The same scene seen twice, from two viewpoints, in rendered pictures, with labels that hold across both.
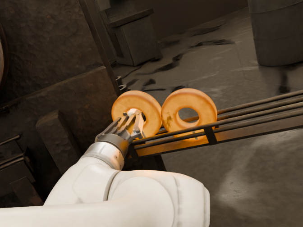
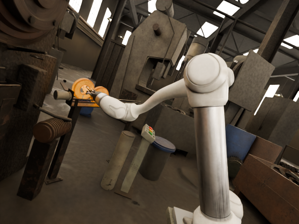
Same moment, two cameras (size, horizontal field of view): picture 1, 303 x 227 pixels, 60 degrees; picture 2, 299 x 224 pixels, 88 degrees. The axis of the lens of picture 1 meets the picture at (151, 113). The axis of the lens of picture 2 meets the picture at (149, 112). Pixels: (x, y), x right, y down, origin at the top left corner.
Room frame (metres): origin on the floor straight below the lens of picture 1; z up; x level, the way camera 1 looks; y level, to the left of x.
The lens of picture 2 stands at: (0.09, 1.06, 0.95)
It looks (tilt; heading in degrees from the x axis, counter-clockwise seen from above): 9 degrees down; 277
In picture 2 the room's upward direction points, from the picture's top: 23 degrees clockwise
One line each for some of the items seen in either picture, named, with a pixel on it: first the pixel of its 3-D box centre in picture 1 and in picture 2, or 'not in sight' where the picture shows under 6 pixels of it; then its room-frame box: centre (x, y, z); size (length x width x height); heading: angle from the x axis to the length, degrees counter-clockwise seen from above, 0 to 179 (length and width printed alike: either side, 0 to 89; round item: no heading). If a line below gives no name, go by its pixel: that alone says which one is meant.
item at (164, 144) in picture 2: not in sight; (155, 158); (0.02, -0.68, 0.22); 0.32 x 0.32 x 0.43
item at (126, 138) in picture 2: not in sight; (117, 160); (0.33, -0.17, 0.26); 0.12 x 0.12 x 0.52
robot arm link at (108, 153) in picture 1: (102, 163); (103, 100); (0.51, 0.14, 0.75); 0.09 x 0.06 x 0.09; 65
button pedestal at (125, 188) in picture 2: not in sight; (137, 160); (0.18, -0.24, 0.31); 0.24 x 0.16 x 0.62; 100
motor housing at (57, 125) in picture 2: not in sight; (44, 155); (0.71, 0.21, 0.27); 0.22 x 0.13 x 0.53; 100
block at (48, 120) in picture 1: (62, 145); (29, 88); (0.84, 0.33, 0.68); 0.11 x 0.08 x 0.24; 10
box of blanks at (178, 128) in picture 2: not in sight; (172, 126); (-0.06, -2.07, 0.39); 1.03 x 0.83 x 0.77; 25
